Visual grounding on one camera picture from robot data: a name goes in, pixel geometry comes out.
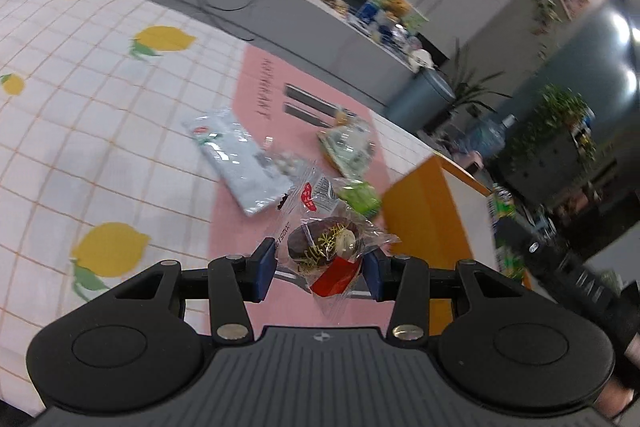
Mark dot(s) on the grey drawer cabinet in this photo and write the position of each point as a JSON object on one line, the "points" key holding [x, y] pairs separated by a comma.
{"points": [[537, 170]]}

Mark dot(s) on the blue grey trash bin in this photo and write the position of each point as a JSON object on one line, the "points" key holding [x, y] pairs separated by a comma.
{"points": [[420, 101]]}

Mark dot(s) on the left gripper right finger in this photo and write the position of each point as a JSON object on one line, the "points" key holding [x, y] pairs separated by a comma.
{"points": [[494, 341]]}

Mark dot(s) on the cabinet top ivy plant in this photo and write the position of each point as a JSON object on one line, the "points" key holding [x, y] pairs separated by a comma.
{"points": [[558, 109]]}

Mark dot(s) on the green calendar card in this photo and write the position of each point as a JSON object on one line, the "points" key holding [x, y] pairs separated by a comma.
{"points": [[370, 12]]}

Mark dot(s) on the lemon pattern tablecloth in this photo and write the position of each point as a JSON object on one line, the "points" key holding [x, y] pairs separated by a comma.
{"points": [[99, 178]]}

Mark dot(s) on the hanging vine plant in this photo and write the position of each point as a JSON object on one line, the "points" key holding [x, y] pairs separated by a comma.
{"points": [[546, 22]]}

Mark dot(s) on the orange cardboard box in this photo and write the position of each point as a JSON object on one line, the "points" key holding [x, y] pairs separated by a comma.
{"points": [[441, 215]]}

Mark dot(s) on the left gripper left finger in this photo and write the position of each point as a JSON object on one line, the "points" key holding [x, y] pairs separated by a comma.
{"points": [[149, 338]]}

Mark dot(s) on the white wet wipes packet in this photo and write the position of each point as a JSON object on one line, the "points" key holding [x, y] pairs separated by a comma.
{"points": [[251, 175]]}

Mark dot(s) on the green sausage stick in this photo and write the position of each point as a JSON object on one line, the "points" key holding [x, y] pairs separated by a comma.
{"points": [[502, 210]]}

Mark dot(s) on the potted long leaf plant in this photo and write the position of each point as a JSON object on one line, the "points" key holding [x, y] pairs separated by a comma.
{"points": [[468, 86]]}

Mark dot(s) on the water jug with pump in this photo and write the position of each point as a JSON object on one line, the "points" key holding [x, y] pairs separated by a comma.
{"points": [[488, 138]]}

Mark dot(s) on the chocolate snack clear packet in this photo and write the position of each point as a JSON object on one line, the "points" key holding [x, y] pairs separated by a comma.
{"points": [[322, 242]]}

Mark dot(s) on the yogurt hawthorn ball bag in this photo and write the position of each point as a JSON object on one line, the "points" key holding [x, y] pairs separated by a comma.
{"points": [[296, 168]]}

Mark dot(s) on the green label nut bag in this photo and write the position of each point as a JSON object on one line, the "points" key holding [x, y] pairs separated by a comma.
{"points": [[360, 195]]}

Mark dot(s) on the teddy bear toy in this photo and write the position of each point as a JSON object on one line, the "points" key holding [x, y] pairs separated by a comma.
{"points": [[398, 8]]}

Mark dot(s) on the clear mixed snack bag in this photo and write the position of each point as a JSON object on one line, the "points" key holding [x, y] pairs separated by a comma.
{"points": [[347, 144]]}

